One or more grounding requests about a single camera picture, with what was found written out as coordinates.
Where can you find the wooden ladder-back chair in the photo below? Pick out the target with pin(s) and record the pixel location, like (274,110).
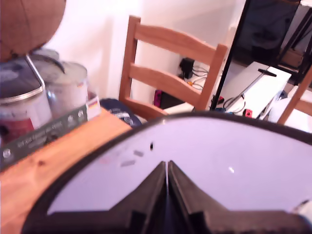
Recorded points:
(168,41)

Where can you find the white flat box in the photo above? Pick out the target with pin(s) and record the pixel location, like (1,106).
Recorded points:
(268,80)

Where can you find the red game controller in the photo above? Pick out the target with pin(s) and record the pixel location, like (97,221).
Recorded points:
(248,112)

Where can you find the pink game controller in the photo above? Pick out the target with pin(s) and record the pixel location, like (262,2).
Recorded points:
(157,97)

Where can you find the black power adapter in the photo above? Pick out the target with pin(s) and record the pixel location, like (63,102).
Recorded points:
(187,67)

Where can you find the black rice cooker lid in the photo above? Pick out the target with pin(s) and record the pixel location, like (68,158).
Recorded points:
(219,151)

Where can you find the steel pot under globe stand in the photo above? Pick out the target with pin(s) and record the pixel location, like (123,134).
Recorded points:
(19,112)

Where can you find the grey-green cardboard pot tray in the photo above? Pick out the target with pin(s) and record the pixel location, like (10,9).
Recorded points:
(48,132)

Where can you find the cork globe on metal stand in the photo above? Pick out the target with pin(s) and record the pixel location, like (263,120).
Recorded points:
(24,24)

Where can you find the dark blue cushion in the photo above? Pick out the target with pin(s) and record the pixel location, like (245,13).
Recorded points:
(122,112)

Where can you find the tall steel pot, glass lid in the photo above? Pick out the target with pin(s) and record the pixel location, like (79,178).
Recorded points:
(68,92)

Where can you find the plain wooden chair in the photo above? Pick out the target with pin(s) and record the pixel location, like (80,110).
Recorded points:
(296,97)

